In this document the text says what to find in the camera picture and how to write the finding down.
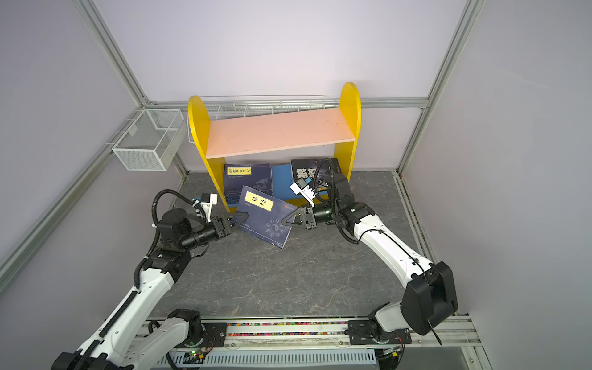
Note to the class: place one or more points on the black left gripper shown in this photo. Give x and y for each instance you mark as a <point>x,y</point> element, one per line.
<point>221,226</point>

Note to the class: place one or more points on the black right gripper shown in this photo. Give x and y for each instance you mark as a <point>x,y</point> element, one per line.
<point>307,216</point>

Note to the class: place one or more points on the navy book with flower emblem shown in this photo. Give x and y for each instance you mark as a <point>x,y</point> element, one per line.
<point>265,215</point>

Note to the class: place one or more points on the dark wolf cover book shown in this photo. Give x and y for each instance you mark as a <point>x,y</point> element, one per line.
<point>314,170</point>

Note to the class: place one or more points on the navy book lowest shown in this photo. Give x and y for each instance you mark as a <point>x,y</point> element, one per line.
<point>257,176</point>

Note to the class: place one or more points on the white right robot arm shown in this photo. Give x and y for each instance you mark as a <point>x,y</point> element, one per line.
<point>430,291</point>

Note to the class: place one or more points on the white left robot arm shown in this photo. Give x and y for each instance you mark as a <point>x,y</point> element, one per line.
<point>181,225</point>

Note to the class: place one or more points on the yellow wooden bookshelf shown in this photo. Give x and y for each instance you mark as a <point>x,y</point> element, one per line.
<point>219,139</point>

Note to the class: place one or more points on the white mesh basket left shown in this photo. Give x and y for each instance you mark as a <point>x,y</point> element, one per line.
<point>152,140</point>

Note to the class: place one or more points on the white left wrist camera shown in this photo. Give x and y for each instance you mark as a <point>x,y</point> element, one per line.
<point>204,204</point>

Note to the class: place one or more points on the white wire basket rear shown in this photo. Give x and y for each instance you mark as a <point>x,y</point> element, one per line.
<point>231,107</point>

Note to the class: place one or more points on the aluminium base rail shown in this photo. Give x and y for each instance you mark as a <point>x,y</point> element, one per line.
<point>308,342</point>

